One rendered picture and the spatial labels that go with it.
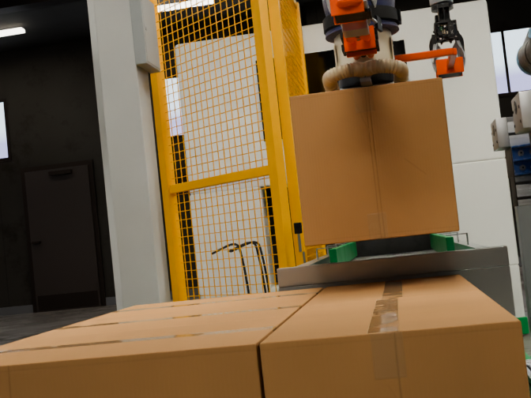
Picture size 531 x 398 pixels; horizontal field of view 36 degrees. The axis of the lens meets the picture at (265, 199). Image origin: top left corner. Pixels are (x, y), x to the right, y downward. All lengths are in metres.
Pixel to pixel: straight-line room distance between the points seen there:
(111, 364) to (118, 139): 2.14
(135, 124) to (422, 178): 1.57
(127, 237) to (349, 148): 1.46
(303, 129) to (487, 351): 1.05
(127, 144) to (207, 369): 2.17
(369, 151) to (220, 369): 1.00
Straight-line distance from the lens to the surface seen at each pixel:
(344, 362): 1.28
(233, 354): 1.30
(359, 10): 1.85
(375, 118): 2.16
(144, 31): 3.44
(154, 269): 3.35
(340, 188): 2.14
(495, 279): 2.54
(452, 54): 2.52
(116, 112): 3.43
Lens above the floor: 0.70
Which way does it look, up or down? 3 degrees up
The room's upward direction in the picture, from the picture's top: 6 degrees counter-clockwise
